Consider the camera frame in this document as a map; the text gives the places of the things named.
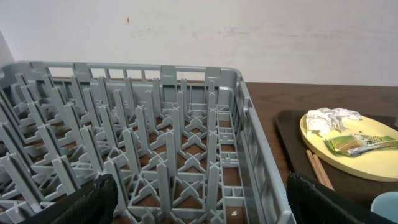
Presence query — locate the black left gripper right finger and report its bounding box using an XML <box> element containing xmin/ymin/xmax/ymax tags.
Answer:
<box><xmin>286</xmin><ymin>173</ymin><xmax>391</xmax><ymax>224</ymax></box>

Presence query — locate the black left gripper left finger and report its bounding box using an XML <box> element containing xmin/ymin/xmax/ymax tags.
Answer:
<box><xmin>21</xmin><ymin>174</ymin><xmax>118</xmax><ymax>224</ymax></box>

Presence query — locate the green snack wrapper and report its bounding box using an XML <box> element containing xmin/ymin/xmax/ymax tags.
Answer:
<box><xmin>325</xmin><ymin>134</ymin><xmax>397</xmax><ymax>157</ymax></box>

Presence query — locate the white paper napkin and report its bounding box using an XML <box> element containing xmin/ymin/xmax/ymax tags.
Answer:
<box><xmin>305</xmin><ymin>108</ymin><xmax>363</xmax><ymax>137</ymax></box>

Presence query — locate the grey plastic dishwasher rack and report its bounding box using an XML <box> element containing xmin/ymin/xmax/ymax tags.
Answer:
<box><xmin>1</xmin><ymin>61</ymin><xmax>295</xmax><ymax>223</ymax></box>

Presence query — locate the wooden chopstick left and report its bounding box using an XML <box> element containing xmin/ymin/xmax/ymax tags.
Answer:
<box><xmin>306</xmin><ymin>150</ymin><xmax>324</xmax><ymax>185</ymax></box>

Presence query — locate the wooden chopstick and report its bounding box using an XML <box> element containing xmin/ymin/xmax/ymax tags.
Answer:
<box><xmin>306</xmin><ymin>150</ymin><xmax>324</xmax><ymax>185</ymax></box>
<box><xmin>312</xmin><ymin>154</ymin><xmax>334</xmax><ymax>190</ymax></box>

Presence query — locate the wooden chopstick right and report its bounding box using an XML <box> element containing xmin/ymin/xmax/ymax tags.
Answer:
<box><xmin>312</xmin><ymin>154</ymin><xmax>334</xmax><ymax>190</ymax></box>

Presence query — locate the dark brown serving tray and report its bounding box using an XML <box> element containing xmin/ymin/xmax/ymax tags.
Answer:
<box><xmin>274</xmin><ymin>110</ymin><xmax>397</xmax><ymax>208</ymax></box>

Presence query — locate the light blue saucer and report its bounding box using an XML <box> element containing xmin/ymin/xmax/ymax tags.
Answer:
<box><xmin>371</xmin><ymin>191</ymin><xmax>398</xmax><ymax>223</ymax></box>

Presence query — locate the yellow round plate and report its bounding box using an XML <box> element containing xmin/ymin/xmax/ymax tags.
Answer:
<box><xmin>299</xmin><ymin>115</ymin><xmax>397</xmax><ymax>182</ymax></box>

